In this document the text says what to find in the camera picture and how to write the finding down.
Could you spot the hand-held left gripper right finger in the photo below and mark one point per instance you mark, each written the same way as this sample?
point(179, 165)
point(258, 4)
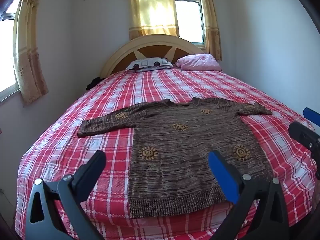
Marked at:
point(222, 177)

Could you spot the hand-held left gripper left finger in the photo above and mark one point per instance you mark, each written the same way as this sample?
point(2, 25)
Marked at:
point(93, 167)

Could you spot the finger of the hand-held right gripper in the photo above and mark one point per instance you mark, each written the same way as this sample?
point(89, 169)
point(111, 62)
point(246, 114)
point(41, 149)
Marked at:
point(302, 135)
point(312, 116)

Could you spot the brown knitted sweater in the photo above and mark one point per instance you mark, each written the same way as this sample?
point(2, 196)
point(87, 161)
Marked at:
point(180, 155)

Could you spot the red plaid bed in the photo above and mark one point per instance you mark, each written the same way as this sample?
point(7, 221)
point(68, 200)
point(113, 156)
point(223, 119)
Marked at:
point(112, 100)

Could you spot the dark cloth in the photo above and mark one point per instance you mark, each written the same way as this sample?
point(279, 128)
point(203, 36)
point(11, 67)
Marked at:
point(95, 83)

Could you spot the white patterned pillow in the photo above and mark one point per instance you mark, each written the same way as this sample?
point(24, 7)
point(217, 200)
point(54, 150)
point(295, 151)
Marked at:
point(147, 63)

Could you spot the pink pillow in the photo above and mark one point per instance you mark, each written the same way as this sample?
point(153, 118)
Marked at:
point(197, 62)

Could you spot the yellow side window curtain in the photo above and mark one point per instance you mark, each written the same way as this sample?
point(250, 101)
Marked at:
point(30, 67)

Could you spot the cream wooden headboard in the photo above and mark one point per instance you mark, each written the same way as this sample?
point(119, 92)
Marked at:
point(150, 52)

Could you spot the narrow yellow head curtain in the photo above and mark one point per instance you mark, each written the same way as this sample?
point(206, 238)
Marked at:
point(211, 30)

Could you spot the side window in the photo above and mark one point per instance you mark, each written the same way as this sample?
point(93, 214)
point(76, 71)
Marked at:
point(6, 55)

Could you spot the head window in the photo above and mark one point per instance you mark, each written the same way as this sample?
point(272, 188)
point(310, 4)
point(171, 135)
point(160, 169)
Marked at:
point(187, 17)

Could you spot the wide yellow head curtain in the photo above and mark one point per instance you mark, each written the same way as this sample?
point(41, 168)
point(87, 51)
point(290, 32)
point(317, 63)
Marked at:
point(150, 10)

